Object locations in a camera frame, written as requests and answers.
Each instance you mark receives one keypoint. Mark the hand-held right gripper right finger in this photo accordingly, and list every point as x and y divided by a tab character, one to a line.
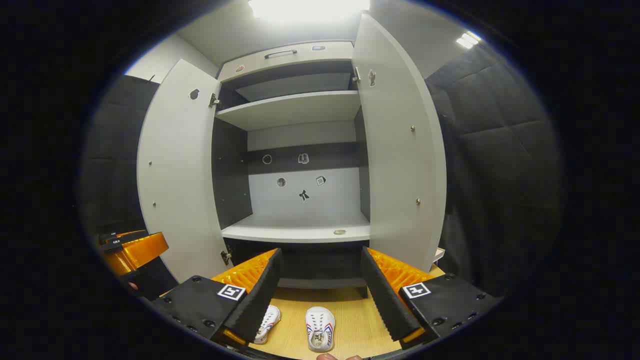
385	295

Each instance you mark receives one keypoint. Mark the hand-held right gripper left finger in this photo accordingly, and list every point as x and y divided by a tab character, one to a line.
260	295

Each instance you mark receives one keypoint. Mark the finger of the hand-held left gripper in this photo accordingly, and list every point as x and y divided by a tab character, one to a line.
140	250

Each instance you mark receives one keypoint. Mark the white striped shoe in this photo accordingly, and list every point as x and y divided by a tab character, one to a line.
270	320
320	327

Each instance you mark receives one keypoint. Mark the grey shoe cabinet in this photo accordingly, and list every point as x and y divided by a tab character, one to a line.
300	227

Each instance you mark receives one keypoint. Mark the black quilted cloth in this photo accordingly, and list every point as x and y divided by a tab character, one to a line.
500	150
115	150

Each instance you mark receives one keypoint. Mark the small ceiling light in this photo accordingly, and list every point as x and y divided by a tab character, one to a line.
468	40

